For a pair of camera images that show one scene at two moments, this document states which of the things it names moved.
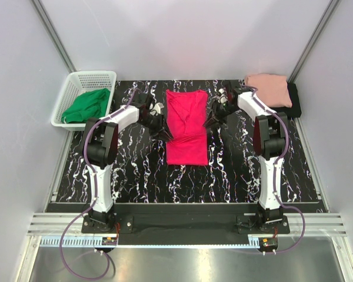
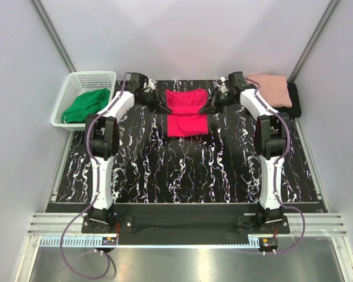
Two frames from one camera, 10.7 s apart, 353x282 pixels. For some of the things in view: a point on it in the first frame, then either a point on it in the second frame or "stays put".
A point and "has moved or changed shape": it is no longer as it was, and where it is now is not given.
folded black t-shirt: [295, 111] stays put
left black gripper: [160, 126] to [163, 109]
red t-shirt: [186, 114] has moved or changed shape
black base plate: [184, 224] stays put
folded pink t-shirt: [273, 89] stays put
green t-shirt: [90, 104] stays put
